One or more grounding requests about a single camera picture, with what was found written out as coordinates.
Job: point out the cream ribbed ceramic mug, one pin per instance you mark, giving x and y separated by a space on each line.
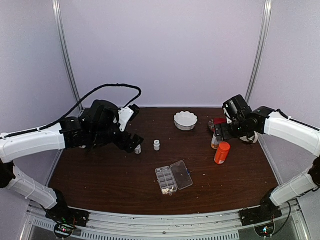
249 140

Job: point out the red floral saucer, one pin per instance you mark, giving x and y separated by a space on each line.
216 121

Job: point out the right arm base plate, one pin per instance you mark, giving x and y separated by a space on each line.
257 215

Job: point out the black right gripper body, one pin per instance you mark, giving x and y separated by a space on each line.
234 132

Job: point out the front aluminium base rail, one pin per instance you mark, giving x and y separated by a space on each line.
224 225

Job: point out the white fluted ceramic bowl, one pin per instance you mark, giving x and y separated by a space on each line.
185 120

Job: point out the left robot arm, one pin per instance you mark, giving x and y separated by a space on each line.
102 124

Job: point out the aluminium frame post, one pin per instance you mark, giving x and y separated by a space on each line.
263 35
64 49

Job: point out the white pills in organizer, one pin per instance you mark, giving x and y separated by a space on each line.
168 190

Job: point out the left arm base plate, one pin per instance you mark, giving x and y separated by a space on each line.
69 216

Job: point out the aluminium frame post right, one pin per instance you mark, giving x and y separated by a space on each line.
263 35

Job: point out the grey capped vitamin bottle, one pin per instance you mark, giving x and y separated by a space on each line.
214 142

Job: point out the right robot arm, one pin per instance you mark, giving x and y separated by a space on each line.
244 123

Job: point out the clear plastic pill organizer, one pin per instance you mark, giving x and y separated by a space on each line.
176 175

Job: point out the orange pill bottle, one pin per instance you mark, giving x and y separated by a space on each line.
222 153

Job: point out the small white pill bottle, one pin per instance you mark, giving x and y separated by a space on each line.
156 145

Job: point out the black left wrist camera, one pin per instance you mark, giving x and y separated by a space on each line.
126 115

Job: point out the aluminium frame post left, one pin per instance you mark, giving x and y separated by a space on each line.
64 49

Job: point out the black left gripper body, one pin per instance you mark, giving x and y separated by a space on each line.
122 143

